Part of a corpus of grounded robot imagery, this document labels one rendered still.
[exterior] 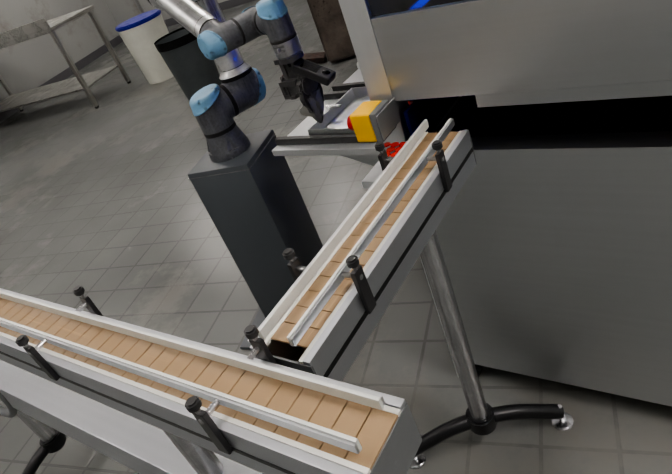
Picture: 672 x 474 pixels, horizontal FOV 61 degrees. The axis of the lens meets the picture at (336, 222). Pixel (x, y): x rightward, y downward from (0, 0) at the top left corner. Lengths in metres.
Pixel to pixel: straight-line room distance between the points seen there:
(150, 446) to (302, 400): 0.72
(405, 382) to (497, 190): 0.89
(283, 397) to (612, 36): 0.83
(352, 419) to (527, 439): 1.11
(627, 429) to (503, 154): 0.89
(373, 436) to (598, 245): 0.82
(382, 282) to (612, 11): 0.61
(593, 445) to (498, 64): 1.09
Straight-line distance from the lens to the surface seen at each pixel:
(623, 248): 1.41
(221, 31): 1.61
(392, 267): 1.03
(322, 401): 0.82
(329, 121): 1.71
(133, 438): 1.55
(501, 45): 1.20
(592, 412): 1.88
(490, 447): 1.83
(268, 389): 0.87
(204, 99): 1.95
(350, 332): 0.94
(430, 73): 1.28
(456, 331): 1.44
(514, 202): 1.39
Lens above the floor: 1.52
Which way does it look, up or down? 31 degrees down
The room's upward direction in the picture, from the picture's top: 22 degrees counter-clockwise
